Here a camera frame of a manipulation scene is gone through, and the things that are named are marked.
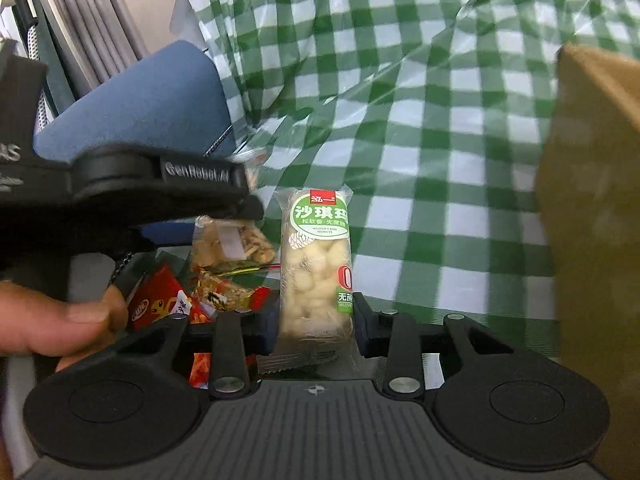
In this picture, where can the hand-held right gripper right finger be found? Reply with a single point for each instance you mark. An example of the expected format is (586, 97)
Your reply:
(361, 327)

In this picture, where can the grey curtain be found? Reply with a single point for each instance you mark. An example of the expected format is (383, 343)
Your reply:
(105, 15)

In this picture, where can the white snack packet green label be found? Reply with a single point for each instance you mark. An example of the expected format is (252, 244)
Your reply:
(315, 265)

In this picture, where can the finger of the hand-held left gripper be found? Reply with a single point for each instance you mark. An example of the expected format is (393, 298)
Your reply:
(247, 208)

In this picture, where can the green checked cloth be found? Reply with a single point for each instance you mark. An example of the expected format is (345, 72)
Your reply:
(400, 110)

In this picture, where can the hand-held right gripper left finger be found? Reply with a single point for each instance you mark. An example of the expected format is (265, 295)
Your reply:
(227, 340)

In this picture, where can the person's left hand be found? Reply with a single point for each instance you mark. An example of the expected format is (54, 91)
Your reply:
(55, 317)

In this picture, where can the small clear snack packet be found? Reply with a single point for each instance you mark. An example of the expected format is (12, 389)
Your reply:
(252, 170)

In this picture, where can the clear nut snack packet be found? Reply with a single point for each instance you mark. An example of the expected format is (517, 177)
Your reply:
(230, 242)

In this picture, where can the blue sofa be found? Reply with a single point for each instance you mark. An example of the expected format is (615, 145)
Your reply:
(135, 105)

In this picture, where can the red snack packet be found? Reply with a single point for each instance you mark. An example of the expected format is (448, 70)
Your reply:
(157, 302)

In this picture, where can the brown cardboard box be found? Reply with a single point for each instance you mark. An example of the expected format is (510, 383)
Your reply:
(595, 210)

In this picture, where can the orange brown snack packet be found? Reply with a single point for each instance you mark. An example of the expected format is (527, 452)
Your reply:
(225, 292)

